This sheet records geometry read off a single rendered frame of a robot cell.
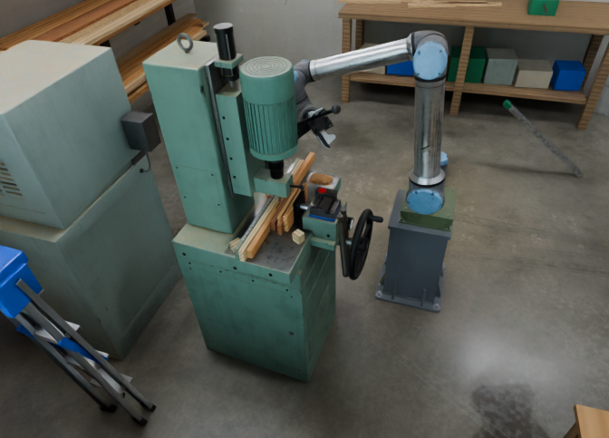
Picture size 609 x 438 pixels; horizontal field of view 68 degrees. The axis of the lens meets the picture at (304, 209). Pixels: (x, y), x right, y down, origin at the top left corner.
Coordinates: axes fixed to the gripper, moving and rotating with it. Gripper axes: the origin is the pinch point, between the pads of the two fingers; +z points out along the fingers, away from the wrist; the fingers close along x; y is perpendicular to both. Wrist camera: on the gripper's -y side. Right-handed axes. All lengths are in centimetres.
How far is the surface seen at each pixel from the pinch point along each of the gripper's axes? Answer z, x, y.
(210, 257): -7, 27, -61
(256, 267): 19, 26, -44
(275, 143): 11.0, -8.5, -17.3
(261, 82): 16.0, -29.6, -12.9
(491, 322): -6, 145, 43
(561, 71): -165, 118, 232
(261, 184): -3.7, 8.4, -28.7
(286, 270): 25, 30, -35
